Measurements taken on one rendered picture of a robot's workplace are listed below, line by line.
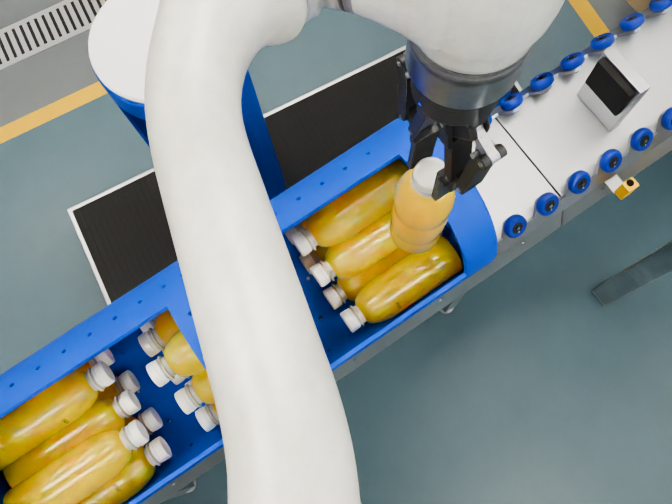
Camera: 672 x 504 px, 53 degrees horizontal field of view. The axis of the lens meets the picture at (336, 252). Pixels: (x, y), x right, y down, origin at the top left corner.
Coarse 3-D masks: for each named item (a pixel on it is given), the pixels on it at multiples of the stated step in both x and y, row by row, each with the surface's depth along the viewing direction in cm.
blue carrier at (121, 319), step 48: (384, 144) 102; (288, 192) 104; (336, 192) 98; (288, 240) 120; (480, 240) 100; (144, 288) 100; (96, 336) 95; (192, 336) 93; (336, 336) 116; (0, 384) 96; (48, 384) 93; (144, 384) 118; (192, 432) 113; (0, 480) 107
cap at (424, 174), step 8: (424, 160) 74; (432, 160) 74; (440, 160) 74; (416, 168) 74; (424, 168) 74; (432, 168) 74; (440, 168) 74; (416, 176) 74; (424, 176) 74; (432, 176) 74; (416, 184) 74; (424, 184) 73; (432, 184) 73; (424, 192) 75
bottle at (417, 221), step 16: (400, 192) 78; (416, 192) 76; (400, 208) 80; (416, 208) 77; (432, 208) 77; (448, 208) 78; (400, 224) 84; (416, 224) 80; (432, 224) 80; (400, 240) 90; (416, 240) 87; (432, 240) 88
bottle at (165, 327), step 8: (168, 312) 102; (160, 320) 102; (168, 320) 101; (160, 328) 102; (168, 328) 101; (176, 328) 101; (152, 336) 102; (160, 336) 102; (168, 336) 102; (160, 344) 103
